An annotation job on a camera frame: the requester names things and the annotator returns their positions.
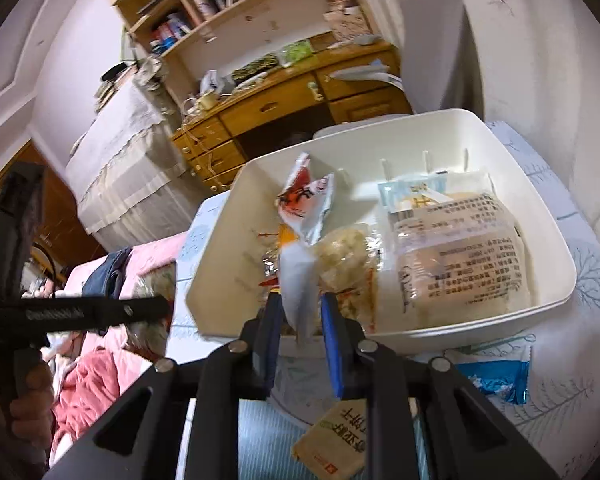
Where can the black round dish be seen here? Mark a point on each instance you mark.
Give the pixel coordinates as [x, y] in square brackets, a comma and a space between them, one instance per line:
[114, 72]

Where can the cream quilt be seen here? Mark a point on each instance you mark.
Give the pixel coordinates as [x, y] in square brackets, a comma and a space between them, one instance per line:
[530, 60]

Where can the green packet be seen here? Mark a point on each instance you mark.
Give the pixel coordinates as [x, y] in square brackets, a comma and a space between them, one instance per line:
[296, 52]

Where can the red white snack packet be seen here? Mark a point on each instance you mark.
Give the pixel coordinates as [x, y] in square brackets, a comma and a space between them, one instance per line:
[300, 210]

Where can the clear snack packet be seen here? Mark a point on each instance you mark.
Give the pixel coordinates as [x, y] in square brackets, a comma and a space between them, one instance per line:
[150, 285]

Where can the dark blue cloth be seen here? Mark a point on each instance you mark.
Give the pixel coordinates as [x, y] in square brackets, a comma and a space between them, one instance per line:
[107, 270]

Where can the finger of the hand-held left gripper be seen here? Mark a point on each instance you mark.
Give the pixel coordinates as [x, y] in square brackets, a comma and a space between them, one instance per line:
[130, 310]

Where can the white plastic bag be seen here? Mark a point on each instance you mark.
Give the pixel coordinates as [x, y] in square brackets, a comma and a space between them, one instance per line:
[214, 81]

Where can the floral pouch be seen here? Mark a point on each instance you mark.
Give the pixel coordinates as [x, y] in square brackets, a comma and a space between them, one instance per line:
[150, 69]

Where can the orange snack packet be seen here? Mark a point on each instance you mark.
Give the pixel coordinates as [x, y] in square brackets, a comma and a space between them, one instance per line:
[270, 265]

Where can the dark printed packet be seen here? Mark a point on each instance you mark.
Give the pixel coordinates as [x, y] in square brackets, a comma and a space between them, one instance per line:
[255, 66]

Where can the person's left hand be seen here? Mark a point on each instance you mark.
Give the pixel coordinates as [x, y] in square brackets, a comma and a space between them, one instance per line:
[32, 405]

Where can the cream mug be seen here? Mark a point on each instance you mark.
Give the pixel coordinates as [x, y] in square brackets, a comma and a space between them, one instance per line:
[207, 101]

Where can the row of books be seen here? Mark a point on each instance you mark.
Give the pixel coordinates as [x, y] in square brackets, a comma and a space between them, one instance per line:
[172, 32]

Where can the blue snack packet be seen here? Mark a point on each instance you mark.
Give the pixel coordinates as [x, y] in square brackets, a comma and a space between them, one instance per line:
[495, 380]

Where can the printed paper bag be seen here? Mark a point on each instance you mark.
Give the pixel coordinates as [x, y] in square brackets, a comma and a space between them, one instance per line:
[347, 20]

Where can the lace covered cabinet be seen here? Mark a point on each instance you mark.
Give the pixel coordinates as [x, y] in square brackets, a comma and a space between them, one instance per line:
[125, 160]

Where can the wooden door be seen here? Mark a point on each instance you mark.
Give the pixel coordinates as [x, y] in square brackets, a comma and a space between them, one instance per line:
[65, 210]

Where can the wooden bookshelf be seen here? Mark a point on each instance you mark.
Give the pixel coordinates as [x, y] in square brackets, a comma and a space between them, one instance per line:
[260, 25]

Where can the grey office chair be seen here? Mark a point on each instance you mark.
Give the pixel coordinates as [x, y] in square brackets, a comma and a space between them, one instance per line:
[365, 74]

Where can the yellow biscuit packet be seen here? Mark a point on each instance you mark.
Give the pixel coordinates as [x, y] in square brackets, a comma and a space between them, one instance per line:
[330, 445]

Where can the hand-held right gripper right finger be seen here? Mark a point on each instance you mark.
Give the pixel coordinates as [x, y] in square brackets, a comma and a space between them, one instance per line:
[336, 360]

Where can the wooden desk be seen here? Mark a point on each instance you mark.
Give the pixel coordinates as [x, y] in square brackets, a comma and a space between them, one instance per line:
[275, 100]

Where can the white plastic bin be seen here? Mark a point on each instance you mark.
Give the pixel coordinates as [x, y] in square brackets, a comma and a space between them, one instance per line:
[220, 280]

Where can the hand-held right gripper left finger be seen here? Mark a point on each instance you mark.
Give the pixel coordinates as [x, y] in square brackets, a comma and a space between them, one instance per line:
[274, 350]

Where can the clear popcorn packet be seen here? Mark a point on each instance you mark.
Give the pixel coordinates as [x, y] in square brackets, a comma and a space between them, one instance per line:
[342, 260]

